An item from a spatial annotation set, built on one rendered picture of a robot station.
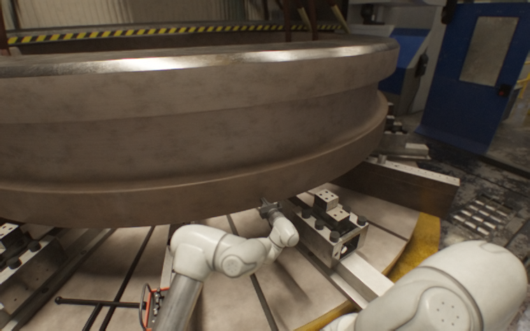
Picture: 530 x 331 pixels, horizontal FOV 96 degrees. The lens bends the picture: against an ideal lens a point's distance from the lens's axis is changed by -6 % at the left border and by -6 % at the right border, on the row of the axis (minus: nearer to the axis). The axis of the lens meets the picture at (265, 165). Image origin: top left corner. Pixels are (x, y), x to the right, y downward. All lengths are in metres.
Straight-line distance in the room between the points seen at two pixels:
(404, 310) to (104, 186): 1.51
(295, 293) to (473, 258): 1.48
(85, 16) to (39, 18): 0.51
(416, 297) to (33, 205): 1.89
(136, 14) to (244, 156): 3.20
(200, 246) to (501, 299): 0.74
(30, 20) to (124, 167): 3.04
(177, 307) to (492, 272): 0.79
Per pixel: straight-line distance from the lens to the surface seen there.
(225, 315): 1.85
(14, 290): 2.17
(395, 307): 0.45
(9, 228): 2.21
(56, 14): 4.36
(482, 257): 0.57
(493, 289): 0.54
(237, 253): 0.83
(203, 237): 0.91
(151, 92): 1.31
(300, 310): 1.85
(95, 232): 2.58
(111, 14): 4.35
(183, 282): 0.93
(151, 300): 1.40
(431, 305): 0.43
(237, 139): 1.55
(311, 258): 2.05
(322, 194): 1.85
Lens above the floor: 1.89
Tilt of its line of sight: 29 degrees down
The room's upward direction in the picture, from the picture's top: 1 degrees counter-clockwise
